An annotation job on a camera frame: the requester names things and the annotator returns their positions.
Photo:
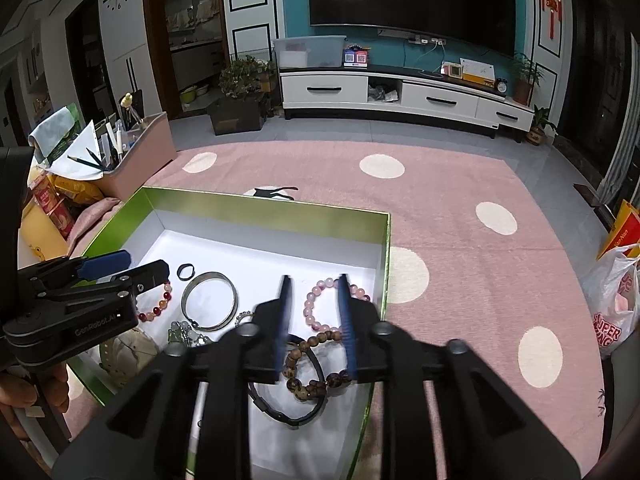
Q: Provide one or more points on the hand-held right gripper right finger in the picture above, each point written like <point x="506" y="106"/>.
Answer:
<point x="347" y="325"/>

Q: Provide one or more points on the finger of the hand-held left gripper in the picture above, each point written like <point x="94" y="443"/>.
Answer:
<point x="150" y="275"/>
<point x="107" y="262"/>

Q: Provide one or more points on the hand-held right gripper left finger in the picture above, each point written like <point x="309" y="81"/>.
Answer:
<point x="282" y="320"/>

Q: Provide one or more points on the silver bangle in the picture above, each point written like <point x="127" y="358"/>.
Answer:
<point x="210" y="326"/>

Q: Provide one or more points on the green cardboard box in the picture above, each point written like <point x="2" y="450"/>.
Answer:
<point x="225" y="245"/>

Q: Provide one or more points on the black wristwatch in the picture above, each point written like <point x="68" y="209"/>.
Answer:
<point x="262" y="402"/>

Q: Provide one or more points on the person's left hand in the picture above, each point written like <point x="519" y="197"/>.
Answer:
<point x="17" y="390"/>

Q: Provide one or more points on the pink cloth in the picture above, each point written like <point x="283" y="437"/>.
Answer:
<point x="92" y="225"/>

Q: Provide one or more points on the jade pendant charm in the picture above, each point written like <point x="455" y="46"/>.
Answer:
<point x="184" y="332"/>

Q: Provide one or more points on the yellow cartoon box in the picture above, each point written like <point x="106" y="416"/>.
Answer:
<point x="42" y="240"/>

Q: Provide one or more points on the red snack packet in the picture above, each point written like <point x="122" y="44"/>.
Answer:
<point x="52" y="207"/>

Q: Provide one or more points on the yellow snack packet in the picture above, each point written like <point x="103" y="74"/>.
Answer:
<point x="77" y="190"/>

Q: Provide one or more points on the dark pencil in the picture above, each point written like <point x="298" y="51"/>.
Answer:
<point x="85" y="161"/>
<point x="94" y="156"/>

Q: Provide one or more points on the pink organizer box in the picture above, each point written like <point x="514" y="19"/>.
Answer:
<point x="145" y="160"/>

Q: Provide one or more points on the white paper sheet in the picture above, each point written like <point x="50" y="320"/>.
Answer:
<point x="82" y="142"/>

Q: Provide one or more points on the pink dotted rug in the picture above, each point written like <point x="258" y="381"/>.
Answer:
<point x="475" y="270"/>

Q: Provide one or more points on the white cloth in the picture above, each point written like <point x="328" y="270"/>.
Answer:
<point x="50" y="130"/>

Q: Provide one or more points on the black planter with green plant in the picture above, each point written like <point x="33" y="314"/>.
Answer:
<point x="237" y="115"/>

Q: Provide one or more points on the green basin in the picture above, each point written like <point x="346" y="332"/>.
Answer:
<point x="192" y="96"/>

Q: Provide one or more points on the crumpled bag in cabinet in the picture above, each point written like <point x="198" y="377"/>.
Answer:
<point x="382" y="94"/>

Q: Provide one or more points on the white television cabinet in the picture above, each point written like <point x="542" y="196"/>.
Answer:
<point x="325" y="90"/>

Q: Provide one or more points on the white plastic shopping bag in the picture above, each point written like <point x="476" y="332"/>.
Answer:
<point x="607" y="300"/>

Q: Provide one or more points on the colourful code stand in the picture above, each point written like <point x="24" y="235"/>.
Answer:
<point x="356" y="57"/>

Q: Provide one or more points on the potted plant in patterned pot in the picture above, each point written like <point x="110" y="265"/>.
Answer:
<point x="537" y="135"/>

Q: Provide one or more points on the clear plastic storage bin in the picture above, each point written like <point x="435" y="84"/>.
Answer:
<point x="310" y="52"/>

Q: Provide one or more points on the small white display device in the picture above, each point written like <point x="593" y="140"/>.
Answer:
<point x="451" y="70"/>

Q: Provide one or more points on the black alarm clock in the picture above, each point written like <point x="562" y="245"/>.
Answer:
<point x="502" y="86"/>

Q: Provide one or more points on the yellow flat box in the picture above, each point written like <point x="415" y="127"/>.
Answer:
<point x="477" y="71"/>

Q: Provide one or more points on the yellow paper bag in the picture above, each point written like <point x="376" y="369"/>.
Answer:
<point x="622" y="227"/>

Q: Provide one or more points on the potted plant in brown pot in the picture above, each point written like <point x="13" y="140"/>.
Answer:
<point x="524" y="91"/>

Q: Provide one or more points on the white power strip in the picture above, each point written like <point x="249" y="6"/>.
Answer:
<point x="427" y="40"/>

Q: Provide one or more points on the striped curtain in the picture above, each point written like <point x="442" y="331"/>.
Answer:
<point x="622" y="150"/>

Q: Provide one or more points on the wall-mounted television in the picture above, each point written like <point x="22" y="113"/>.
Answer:
<point x="410" y="0"/>

